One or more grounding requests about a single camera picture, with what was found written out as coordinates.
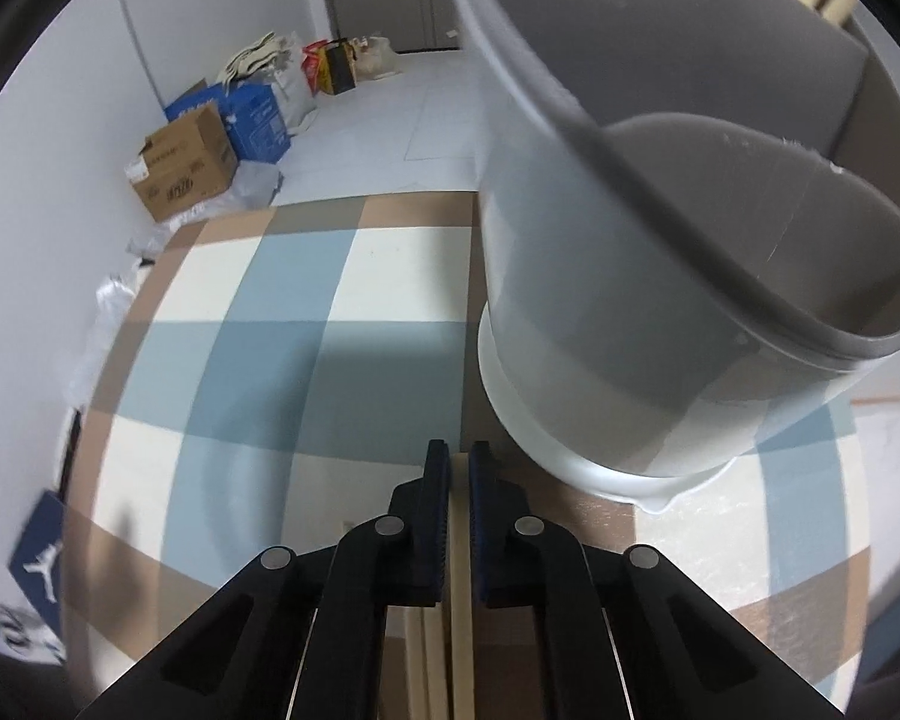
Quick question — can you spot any white utensil holder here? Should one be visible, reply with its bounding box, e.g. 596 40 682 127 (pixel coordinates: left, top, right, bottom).
453 0 900 512

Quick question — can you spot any blue cardboard box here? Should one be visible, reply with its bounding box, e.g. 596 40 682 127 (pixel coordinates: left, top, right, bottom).
164 83 290 164

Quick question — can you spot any black yellow bag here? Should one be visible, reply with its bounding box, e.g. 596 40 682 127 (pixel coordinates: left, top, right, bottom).
318 39 356 96

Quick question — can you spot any navy jordan shoe box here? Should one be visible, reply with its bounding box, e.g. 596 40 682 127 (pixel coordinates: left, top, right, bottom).
9 491 64 637

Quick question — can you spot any checkered table mat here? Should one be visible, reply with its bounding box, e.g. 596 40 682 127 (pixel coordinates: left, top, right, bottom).
63 192 870 706

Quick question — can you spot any red snack bag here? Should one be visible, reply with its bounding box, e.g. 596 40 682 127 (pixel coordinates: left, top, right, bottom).
301 39 329 94

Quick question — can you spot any white plastic bag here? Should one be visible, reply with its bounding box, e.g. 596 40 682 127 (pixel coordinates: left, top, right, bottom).
66 231 170 411

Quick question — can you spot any white shopping bag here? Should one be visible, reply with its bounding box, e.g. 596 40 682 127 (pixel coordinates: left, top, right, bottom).
349 34 400 82

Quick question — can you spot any brown cardboard box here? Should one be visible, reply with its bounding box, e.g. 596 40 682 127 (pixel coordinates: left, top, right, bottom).
125 103 238 223

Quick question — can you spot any beige tote bag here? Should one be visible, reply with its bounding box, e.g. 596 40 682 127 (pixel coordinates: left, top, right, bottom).
215 32 308 89

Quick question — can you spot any grey plastic parcel bag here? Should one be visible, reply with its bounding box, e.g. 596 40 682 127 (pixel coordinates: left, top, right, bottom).
164 161 283 232

